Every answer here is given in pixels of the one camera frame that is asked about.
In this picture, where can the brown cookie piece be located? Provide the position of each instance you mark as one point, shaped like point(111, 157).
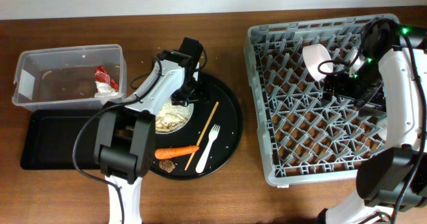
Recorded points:
point(167, 165)

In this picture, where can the grey dishwasher rack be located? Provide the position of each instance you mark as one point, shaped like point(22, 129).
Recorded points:
point(304, 139)

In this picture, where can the white plastic fork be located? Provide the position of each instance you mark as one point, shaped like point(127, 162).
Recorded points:
point(213, 135)

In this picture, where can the round black tray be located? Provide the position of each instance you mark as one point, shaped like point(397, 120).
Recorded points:
point(227, 113)

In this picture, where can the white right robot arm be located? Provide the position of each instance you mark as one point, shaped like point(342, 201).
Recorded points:
point(393, 181)

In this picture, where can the orange carrot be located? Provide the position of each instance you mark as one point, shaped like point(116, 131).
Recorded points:
point(168, 153)

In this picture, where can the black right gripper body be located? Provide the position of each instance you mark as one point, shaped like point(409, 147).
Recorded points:
point(363, 87)

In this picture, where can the black square bin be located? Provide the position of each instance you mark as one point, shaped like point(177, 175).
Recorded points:
point(50, 138)

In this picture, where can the cream cup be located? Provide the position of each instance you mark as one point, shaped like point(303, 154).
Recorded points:
point(382, 128)

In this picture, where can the white tissue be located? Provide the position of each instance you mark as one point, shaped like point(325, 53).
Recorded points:
point(104, 90)

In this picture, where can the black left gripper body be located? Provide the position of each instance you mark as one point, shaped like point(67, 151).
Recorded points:
point(193, 91)

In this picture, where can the grey plate with food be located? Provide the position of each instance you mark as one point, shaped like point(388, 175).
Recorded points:
point(172, 117)

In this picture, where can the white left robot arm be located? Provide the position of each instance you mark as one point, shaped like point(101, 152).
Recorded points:
point(125, 141)

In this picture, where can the wooden chopstick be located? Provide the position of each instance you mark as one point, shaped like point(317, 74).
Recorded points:
point(203, 132)

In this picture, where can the pink bowl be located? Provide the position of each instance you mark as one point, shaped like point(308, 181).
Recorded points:
point(314, 55)

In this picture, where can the red snack wrapper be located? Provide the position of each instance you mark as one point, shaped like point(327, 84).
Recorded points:
point(102, 76)

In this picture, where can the clear plastic waste bin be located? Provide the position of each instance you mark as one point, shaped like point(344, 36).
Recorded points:
point(64, 78)

